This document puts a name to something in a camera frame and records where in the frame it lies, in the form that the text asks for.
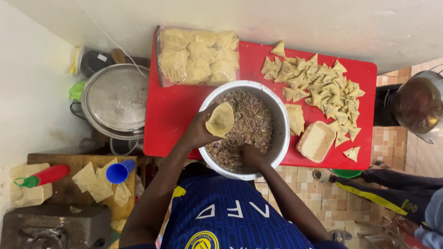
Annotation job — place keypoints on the person's right hand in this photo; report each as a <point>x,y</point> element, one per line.
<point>253,157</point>

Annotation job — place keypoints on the person's left hand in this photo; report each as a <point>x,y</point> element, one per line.
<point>198,129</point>

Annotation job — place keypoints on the person's right fingers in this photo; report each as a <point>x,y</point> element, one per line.
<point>245,151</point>

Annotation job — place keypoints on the pastry cone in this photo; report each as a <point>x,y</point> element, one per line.
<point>220,120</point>

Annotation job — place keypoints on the minced meat onion filling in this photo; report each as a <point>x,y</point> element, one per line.
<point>252,121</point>

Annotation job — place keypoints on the large metal mixing bowl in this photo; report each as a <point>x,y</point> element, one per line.
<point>282,138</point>

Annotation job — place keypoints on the stack of cut pastry wrappers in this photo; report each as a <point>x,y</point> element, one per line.
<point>296,119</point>

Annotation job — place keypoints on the blue yellow football jersey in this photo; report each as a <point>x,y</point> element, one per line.
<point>225,214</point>

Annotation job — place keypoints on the small tray of flour paste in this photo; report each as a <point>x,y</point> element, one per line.
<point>315,141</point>

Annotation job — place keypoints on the red plastic table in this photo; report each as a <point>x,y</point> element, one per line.
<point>173,110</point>

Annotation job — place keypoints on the pile of folded raw samosas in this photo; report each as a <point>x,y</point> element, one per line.
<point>325,86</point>

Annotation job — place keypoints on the green plastic basin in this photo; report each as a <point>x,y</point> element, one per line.
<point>346,173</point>

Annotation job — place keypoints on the clear bag of pastry sheets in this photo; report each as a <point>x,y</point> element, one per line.
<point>197,57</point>

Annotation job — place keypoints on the clear plastic bucket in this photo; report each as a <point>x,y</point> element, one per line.
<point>124,147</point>

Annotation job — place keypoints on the blue plastic cup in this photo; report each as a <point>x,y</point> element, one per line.
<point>119,171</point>

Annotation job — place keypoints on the person's sandal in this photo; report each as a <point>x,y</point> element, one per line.
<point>340,236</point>

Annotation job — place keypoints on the large metal pot with lid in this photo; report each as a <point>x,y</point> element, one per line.
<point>114,100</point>

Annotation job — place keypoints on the black burner stand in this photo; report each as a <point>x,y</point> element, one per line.
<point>384,105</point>

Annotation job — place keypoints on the pastry scraps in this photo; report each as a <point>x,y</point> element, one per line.
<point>97,183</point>

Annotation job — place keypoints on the green plastic item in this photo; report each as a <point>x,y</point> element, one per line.
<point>77,90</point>

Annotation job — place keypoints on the black container with clear lid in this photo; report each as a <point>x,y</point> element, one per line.
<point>91,60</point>

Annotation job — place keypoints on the metal pot of frying oil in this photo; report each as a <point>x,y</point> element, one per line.
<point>420,103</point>

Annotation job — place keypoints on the wooden side table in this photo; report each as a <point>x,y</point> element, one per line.
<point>65,188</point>

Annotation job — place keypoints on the red squeeze bottle green cap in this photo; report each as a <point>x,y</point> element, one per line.
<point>46,175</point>

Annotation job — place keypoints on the grey gas stove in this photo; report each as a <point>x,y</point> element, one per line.
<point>52,224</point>

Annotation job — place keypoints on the white plastic tray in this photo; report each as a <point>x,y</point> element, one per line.
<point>33,195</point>

